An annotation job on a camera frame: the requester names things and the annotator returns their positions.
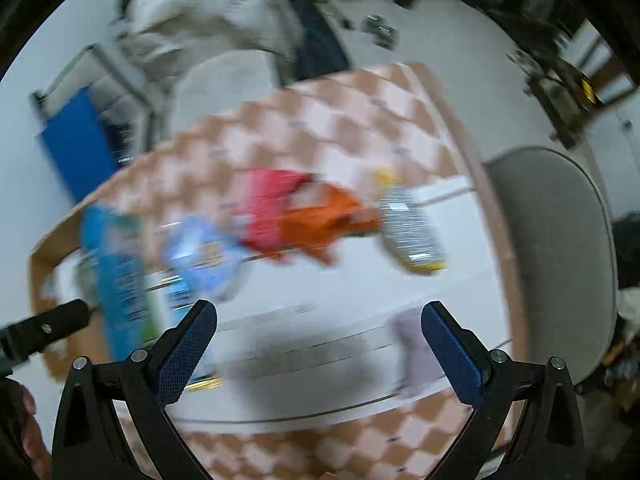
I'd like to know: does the white puffy jacket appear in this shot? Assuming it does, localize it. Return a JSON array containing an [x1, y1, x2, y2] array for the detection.
[[117, 0, 303, 81]]

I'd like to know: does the grey cushioned chair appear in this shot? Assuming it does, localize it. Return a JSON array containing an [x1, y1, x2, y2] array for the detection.
[[487, 146, 618, 384]]

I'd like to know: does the person's left hand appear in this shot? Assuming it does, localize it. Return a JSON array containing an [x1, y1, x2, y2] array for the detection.
[[0, 378, 51, 480]]

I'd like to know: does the yellow silver scrubber sponge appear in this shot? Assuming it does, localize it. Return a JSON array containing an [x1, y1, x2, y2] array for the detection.
[[374, 167, 447, 273]]

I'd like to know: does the brown cardboard box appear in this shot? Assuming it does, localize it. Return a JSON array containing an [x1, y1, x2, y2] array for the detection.
[[29, 204, 115, 380]]

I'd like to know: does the beige chair seat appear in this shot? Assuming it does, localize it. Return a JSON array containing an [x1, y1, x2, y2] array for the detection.
[[164, 50, 280, 136]]

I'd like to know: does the light blue snack packet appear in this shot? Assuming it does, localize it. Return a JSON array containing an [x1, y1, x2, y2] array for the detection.
[[160, 214, 245, 302]]

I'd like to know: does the blue folder board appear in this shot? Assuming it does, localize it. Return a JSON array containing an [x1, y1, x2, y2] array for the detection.
[[40, 87, 120, 204]]

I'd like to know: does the checkered tablecloth with white runner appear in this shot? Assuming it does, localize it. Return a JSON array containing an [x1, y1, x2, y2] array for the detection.
[[85, 63, 525, 479]]

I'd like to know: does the white tufted sofa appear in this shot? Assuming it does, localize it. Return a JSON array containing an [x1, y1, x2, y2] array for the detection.
[[29, 44, 155, 165]]

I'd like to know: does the red snack packet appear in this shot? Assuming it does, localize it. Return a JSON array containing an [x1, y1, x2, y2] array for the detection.
[[233, 167, 314, 262]]

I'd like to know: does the orange snack packet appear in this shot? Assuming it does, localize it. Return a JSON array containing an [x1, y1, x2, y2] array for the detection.
[[279, 183, 380, 266]]

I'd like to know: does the blue tube packet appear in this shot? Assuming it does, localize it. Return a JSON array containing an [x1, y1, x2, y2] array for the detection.
[[163, 278, 222, 391]]

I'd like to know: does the grey lilac cloth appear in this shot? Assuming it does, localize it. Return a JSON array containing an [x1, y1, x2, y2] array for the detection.
[[392, 307, 445, 399]]

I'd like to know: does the blue cardboard box flap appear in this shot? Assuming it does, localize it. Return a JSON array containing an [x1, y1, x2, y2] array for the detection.
[[80, 205, 157, 361]]

